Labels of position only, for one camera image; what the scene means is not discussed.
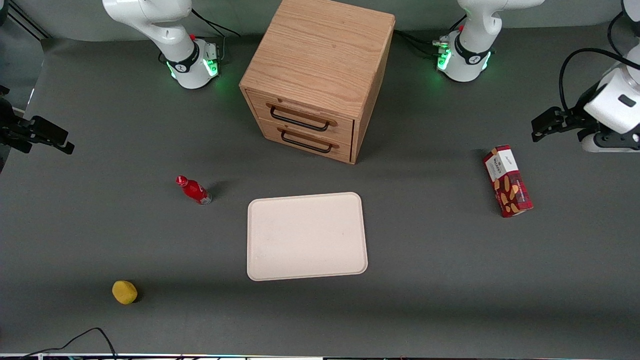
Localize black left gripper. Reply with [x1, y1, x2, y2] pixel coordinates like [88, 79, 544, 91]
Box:
[531, 82, 608, 146]

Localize red cookie box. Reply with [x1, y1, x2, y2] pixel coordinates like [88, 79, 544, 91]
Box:
[482, 144, 534, 219]

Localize black right arm base cable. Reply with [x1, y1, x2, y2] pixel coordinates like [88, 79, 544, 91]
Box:
[190, 7, 242, 39]

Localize black left arm base cable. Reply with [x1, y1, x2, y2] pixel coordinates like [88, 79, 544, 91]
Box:
[394, 29, 453, 59]

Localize small red drink bottle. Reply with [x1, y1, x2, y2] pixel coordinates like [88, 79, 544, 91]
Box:
[175, 175, 213, 206]

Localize wooden drawer front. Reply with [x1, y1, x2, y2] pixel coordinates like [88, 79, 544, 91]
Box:
[245, 90, 356, 147]
[256, 117, 355, 164]

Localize cream rectangular tray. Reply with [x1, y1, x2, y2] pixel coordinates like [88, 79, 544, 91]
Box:
[247, 192, 369, 282]

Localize black drawer handle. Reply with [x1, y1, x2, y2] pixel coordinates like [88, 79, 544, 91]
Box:
[270, 104, 332, 133]
[280, 128, 334, 154]

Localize black cable on table edge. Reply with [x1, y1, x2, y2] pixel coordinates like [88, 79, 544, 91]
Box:
[20, 327, 119, 360]

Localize wooden two-drawer cabinet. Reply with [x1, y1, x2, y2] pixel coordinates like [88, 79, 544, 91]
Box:
[239, 0, 396, 165]

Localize black thin left arm cable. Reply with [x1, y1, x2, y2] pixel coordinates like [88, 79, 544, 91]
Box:
[607, 10, 633, 57]

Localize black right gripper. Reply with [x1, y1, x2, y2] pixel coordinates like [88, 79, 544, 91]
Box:
[0, 85, 76, 155]

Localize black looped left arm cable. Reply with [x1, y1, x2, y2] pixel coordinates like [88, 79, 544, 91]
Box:
[558, 47, 640, 115]

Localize black arm base cable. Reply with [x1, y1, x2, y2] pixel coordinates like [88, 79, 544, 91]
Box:
[394, 29, 453, 59]
[190, 7, 242, 39]

